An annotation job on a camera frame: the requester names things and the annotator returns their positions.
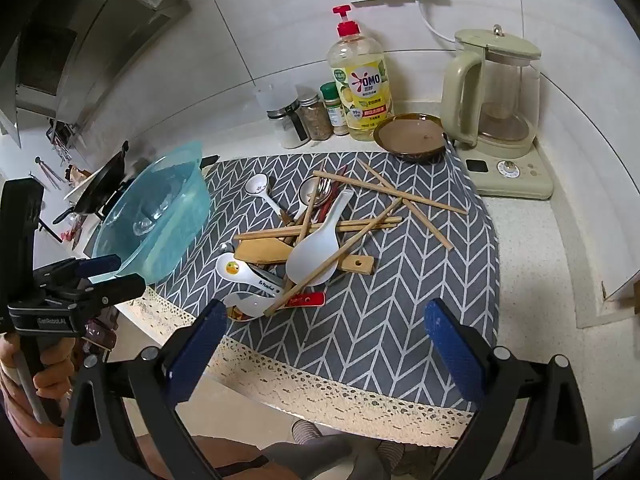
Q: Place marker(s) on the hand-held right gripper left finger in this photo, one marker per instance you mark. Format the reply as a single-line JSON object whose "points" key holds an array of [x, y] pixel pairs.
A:
{"points": [[195, 347]]}

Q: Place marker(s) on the green electric kettle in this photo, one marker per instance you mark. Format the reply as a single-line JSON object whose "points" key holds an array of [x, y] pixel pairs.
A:
{"points": [[495, 100]]}

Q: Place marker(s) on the white duck print spoon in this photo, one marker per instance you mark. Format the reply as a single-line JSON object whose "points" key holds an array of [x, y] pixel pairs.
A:
{"points": [[231, 267]]}

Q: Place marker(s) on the cream kettle base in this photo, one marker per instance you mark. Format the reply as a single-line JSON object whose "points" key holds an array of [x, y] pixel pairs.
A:
{"points": [[510, 175]]}

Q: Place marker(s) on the grey knitted slipper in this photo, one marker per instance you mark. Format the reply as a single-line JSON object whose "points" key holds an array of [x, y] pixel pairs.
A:
{"points": [[305, 432], [390, 455]]}

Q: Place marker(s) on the steel range hood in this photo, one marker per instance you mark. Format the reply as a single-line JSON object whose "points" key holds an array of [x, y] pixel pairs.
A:
{"points": [[75, 35]]}

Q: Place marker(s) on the wooden spatula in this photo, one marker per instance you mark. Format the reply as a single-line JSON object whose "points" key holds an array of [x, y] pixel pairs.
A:
{"points": [[262, 252]]}

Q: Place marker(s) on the white plastic rice paddle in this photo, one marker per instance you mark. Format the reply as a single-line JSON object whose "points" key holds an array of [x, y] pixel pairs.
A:
{"points": [[312, 257]]}

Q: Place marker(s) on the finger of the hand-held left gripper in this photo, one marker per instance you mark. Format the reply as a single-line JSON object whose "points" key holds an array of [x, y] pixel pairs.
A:
{"points": [[125, 285], [102, 265]]}

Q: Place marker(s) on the yellow dish soap bottle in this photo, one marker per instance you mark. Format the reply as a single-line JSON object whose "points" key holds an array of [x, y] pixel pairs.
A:
{"points": [[362, 90]]}

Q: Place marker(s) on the metal tongs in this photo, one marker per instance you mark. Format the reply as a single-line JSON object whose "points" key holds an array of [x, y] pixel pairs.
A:
{"points": [[47, 170]]}

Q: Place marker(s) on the grey herringbone table mat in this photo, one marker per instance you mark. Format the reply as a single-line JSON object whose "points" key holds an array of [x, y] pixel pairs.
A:
{"points": [[380, 320]]}

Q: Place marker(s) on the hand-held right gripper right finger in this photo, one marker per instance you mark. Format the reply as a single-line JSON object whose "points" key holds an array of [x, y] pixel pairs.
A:
{"points": [[452, 347]]}

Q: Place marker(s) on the green lid spice jar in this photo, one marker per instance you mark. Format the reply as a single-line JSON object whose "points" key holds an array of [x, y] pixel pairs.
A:
{"points": [[336, 110]]}

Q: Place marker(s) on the black gas stove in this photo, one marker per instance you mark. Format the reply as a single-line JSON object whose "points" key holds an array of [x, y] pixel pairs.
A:
{"points": [[210, 161]]}

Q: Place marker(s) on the metal spoon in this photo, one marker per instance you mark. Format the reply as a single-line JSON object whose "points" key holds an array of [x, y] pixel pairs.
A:
{"points": [[311, 191], [225, 249]]}

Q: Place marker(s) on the blue plastic basin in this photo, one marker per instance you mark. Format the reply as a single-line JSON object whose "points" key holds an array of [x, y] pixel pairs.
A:
{"points": [[170, 200]]}

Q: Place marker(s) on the salt jar with clear lid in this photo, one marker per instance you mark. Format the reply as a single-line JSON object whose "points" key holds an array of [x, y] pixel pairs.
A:
{"points": [[285, 120]]}

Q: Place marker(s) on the person's left hand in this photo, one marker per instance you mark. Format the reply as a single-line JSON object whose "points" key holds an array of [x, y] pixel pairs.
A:
{"points": [[55, 380]]}

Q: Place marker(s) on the black wok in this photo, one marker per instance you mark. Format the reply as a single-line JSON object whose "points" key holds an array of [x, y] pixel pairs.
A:
{"points": [[102, 180]]}

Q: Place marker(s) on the pile of wooden chopsticks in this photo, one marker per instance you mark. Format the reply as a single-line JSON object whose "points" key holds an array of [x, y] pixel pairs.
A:
{"points": [[425, 201]]}

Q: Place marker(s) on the white floral ceramic spoon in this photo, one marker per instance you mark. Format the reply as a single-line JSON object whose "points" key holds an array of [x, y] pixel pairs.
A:
{"points": [[257, 185]]}

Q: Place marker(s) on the brown ceramic bowl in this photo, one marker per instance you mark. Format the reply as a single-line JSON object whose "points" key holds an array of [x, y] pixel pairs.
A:
{"points": [[407, 135]]}

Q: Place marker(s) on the brown spice glass jar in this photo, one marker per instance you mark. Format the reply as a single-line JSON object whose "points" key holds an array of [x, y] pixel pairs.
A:
{"points": [[315, 120]]}

